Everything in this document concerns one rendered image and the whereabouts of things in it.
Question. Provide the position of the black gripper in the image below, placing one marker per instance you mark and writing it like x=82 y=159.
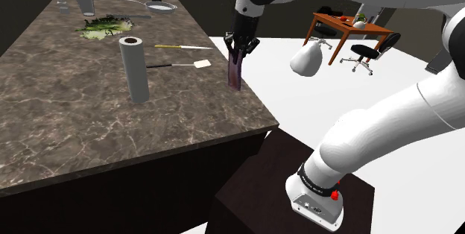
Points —
x=244 y=26

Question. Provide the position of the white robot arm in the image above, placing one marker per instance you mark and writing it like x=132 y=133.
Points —
x=374 y=131

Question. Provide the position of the white sack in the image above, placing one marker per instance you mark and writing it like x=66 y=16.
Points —
x=307 y=60

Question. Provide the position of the black office chair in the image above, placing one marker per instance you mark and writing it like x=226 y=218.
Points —
x=325 y=30
x=365 y=51

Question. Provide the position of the grey frying pan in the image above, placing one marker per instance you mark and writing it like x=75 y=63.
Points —
x=159 y=7

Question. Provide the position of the dark grey utensil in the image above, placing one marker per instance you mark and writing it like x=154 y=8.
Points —
x=138 y=16

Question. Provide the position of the grey paper towel roll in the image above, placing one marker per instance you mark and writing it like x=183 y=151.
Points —
x=134 y=69

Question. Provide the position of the brown wooden desk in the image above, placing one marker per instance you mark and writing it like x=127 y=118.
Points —
x=367 y=29

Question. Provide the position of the green lettuce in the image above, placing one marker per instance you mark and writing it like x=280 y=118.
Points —
x=105 y=28

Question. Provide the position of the dark robot stand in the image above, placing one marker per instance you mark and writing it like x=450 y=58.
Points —
x=254 y=189

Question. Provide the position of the grey cup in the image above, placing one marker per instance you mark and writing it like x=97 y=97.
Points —
x=84 y=2

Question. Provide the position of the small clear glass shaker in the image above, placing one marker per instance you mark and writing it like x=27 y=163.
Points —
x=63 y=6

